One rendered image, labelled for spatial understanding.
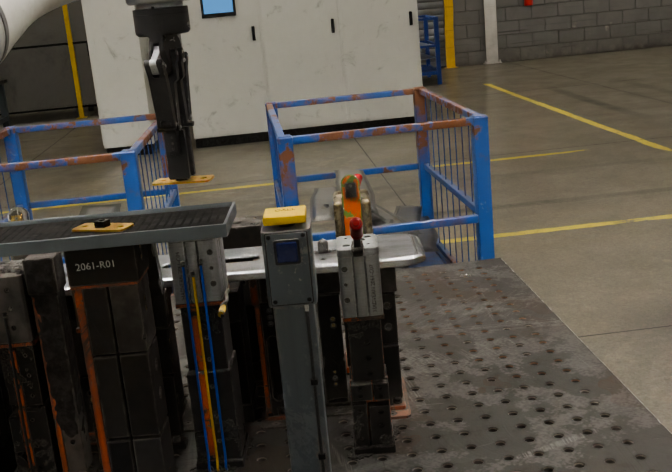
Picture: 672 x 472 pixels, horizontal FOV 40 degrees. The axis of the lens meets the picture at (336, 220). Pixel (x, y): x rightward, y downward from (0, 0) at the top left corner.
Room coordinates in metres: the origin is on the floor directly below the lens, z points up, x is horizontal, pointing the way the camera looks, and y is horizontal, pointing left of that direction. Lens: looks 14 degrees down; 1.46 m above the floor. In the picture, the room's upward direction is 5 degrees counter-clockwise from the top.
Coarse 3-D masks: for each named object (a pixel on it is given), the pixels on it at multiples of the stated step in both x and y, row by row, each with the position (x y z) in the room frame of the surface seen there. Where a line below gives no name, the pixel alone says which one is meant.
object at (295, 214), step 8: (272, 208) 1.30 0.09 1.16; (280, 208) 1.30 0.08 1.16; (288, 208) 1.29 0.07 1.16; (296, 208) 1.29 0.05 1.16; (304, 208) 1.28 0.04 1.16; (264, 216) 1.26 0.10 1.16; (272, 216) 1.25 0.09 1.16; (280, 216) 1.25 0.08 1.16; (288, 216) 1.25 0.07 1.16; (296, 216) 1.25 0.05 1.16; (304, 216) 1.25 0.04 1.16; (264, 224) 1.25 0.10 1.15; (272, 224) 1.25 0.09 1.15; (280, 224) 1.25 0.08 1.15; (288, 224) 1.26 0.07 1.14
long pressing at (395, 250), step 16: (384, 240) 1.65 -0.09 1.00; (400, 240) 1.64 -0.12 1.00; (416, 240) 1.64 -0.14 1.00; (160, 256) 1.68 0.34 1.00; (240, 256) 1.63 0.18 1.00; (256, 256) 1.63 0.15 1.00; (320, 256) 1.58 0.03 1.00; (336, 256) 1.57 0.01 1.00; (384, 256) 1.54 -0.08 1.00; (400, 256) 1.52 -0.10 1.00; (416, 256) 1.52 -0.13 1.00; (240, 272) 1.52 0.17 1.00; (256, 272) 1.52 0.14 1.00; (320, 272) 1.52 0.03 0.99; (64, 288) 1.52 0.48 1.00
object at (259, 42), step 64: (192, 0) 9.38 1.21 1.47; (256, 0) 9.44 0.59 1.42; (320, 0) 9.49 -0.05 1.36; (384, 0) 9.54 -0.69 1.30; (192, 64) 9.38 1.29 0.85; (256, 64) 9.43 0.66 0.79; (320, 64) 9.48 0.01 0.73; (384, 64) 9.54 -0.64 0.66; (256, 128) 9.43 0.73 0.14; (320, 128) 9.51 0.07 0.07
